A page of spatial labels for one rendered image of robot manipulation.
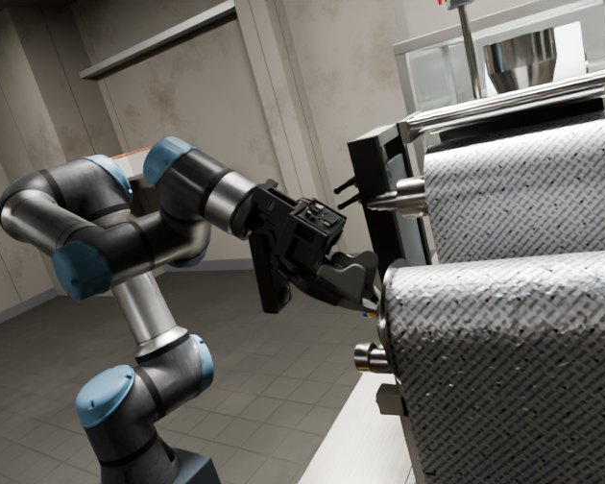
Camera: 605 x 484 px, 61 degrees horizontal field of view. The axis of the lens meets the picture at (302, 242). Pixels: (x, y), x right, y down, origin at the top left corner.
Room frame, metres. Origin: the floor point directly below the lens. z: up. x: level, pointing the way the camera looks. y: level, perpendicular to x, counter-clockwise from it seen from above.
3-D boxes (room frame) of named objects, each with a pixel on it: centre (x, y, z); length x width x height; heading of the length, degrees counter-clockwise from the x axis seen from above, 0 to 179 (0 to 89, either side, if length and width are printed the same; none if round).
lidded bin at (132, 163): (5.39, 1.47, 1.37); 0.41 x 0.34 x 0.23; 51
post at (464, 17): (1.01, -0.40, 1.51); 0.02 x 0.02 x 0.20
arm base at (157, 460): (0.90, 0.44, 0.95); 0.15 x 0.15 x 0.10
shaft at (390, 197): (0.81, -0.15, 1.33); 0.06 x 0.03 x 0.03; 59
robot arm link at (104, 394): (0.90, 0.43, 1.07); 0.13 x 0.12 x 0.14; 127
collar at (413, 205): (0.78, -0.20, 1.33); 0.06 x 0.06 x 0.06; 59
